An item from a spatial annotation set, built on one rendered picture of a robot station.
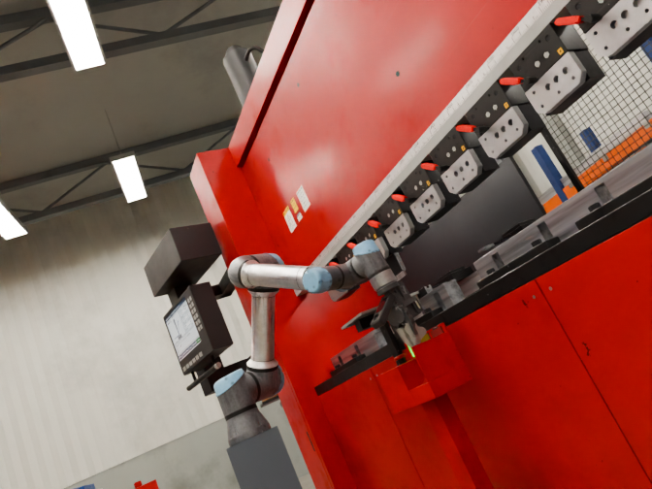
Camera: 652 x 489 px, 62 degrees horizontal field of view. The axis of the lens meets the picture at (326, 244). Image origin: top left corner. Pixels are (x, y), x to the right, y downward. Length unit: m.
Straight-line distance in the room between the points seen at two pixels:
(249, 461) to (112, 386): 7.48
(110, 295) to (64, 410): 1.87
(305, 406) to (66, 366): 7.05
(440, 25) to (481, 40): 0.16
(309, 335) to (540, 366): 1.53
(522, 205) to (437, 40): 0.84
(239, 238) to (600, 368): 1.99
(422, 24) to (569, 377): 1.08
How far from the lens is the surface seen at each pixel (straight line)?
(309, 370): 2.79
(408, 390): 1.63
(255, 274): 1.76
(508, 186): 2.31
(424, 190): 1.83
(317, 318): 2.88
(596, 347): 1.43
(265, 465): 1.90
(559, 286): 1.43
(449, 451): 1.68
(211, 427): 9.07
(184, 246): 3.00
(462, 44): 1.66
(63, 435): 9.38
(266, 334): 1.99
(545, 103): 1.48
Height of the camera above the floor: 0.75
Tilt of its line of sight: 15 degrees up
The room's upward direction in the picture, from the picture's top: 25 degrees counter-clockwise
